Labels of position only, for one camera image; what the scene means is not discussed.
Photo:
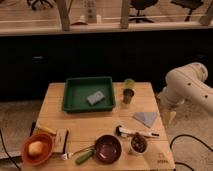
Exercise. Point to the green plastic tray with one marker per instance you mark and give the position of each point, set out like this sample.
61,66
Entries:
78,90

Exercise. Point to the wooden post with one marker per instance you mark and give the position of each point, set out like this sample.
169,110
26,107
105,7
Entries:
125,8
64,16

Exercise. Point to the white black-tipped tool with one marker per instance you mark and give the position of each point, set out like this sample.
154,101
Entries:
122,131

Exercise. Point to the office chair middle background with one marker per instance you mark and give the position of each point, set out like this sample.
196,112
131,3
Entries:
140,5

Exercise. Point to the yellow round fruit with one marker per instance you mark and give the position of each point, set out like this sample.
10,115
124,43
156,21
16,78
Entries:
35,148

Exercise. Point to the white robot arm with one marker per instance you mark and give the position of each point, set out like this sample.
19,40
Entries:
185,83

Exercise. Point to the dark purple bowl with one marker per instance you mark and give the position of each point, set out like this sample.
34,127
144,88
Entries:
107,149

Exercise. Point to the office chair background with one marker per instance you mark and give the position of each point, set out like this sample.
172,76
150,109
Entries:
140,5
190,4
34,4

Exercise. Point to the white power strip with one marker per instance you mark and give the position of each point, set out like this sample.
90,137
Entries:
91,11

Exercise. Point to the office chair left background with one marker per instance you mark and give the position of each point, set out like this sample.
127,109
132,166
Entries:
34,4

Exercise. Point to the wooden block with black edge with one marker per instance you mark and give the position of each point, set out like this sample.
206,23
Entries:
60,141

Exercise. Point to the wooden post left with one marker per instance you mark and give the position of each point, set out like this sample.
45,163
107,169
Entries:
64,16

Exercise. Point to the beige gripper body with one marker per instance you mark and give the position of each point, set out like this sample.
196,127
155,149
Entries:
167,116

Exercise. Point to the yellow-green cup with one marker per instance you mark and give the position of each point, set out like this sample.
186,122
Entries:
129,83

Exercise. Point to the grey folded cloth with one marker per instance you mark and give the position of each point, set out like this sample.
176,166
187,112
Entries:
146,118

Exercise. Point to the orange bowl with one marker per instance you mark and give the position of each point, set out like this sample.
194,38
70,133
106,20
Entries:
46,139

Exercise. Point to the yellow banana-like item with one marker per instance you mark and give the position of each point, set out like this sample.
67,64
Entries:
48,130

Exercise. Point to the grey-blue sponge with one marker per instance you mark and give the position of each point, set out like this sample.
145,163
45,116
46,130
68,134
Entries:
95,98

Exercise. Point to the office chair right background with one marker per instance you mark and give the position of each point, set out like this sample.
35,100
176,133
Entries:
190,4

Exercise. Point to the wooden post middle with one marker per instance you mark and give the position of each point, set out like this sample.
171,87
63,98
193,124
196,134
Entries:
125,8

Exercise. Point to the green-handled fork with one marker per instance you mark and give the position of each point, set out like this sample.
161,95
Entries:
82,155

